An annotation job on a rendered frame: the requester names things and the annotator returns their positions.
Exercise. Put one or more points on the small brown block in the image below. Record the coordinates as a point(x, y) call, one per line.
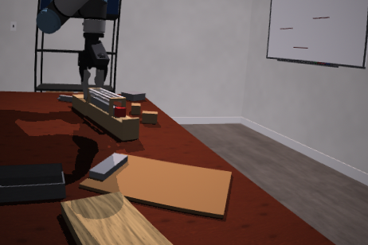
point(135, 108)
point(149, 117)

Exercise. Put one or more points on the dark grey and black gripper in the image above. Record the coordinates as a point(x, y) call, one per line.
point(86, 62)

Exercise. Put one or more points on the light brown wooden board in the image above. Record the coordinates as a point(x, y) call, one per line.
point(109, 219)

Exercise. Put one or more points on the tan flat board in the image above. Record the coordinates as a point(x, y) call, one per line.
point(163, 184)

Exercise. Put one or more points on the red cube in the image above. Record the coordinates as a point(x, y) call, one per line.
point(120, 112)

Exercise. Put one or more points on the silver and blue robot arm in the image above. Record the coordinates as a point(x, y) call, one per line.
point(57, 12)

